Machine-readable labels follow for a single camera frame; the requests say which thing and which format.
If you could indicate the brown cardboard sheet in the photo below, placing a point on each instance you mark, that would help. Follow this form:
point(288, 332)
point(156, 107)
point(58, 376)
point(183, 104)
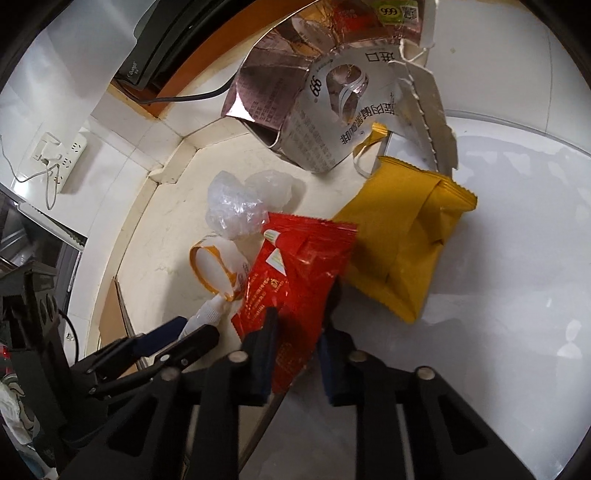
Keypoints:
point(115, 318)

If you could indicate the yellow snack packet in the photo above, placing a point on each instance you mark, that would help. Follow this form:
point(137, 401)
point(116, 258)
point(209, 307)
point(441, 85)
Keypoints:
point(397, 240)

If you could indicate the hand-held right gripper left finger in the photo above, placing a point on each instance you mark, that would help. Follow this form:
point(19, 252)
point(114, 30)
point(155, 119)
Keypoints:
point(265, 360)

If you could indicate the small white dropper bottle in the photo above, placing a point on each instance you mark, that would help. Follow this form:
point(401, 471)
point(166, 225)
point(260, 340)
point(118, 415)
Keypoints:
point(207, 314)

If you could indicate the silver foil carton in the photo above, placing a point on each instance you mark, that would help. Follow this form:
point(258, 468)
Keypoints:
point(300, 115)

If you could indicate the crumpled clear plastic bag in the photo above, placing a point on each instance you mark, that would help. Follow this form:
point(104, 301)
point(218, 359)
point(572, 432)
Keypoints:
point(240, 203)

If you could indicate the black device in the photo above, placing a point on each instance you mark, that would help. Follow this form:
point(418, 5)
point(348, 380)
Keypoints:
point(152, 55)

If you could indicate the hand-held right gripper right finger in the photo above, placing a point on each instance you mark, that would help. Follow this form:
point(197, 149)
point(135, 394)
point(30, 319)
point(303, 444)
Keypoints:
point(332, 369)

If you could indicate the white plug adapter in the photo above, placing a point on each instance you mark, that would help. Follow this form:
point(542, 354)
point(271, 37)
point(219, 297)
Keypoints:
point(44, 145)

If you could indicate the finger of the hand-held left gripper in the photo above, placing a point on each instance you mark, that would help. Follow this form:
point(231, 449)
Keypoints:
point(198, 341)
point(161, 337)

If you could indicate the orange wooden frame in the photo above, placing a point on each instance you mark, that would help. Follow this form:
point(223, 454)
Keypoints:
point(198, 69)

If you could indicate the red snack packet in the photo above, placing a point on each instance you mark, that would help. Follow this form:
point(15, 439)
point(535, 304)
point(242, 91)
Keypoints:
point(295, 277)

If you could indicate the dark metal cabinet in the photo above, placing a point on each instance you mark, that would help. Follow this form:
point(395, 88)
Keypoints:
point(27, 230)

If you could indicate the white green printed cloth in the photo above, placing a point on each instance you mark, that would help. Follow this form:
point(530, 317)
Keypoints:
point(14, 415)

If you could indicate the white power strip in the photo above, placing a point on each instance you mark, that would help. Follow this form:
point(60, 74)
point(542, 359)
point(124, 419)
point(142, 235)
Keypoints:
point(74, 157)

